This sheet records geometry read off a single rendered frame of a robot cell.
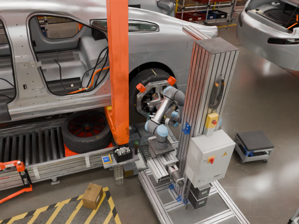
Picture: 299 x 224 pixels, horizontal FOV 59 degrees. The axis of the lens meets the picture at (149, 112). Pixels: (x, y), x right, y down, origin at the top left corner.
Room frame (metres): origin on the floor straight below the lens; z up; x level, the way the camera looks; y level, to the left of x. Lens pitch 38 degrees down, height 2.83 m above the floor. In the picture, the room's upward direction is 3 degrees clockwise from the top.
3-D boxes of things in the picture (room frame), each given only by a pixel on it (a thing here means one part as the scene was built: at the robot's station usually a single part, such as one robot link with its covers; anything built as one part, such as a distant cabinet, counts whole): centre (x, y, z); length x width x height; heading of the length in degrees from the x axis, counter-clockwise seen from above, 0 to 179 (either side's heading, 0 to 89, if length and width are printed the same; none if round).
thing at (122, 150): (2.16, 0.29, 0.51); 0.20 x 0.14 x 0.13; 117
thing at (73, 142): (2.65, 0.82, 0.39); 0.66 x 0.66 x 0.24
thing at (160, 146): (2.03, -0.14, 0.87); 0.15 x 0.15 x 0.10
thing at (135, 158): (2.15, 0.32, 0.44); 0.43 x 0.17 x 0.03; 112
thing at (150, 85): (2.81, -0.09, 0.85); 0.54 x 0.07 x 0.54; 112
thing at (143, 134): (2.97, -0.03, 0.32); 0.40 x 0.30 x 0.28; 112
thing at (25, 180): (1.92, 1.41, 0.30); 0.09 x 0.05 x 0.50; 112
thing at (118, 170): (2.14, 0.35, 0.21); 0.10 x 0.10 x 0.42; 22
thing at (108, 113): (2.69, 0.46, 0.69); 0.52 x 0.17 x 0.35; 22
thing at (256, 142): (2.72, -1.50, 0.17); 0.43 x 0.36 x 0.34; 104
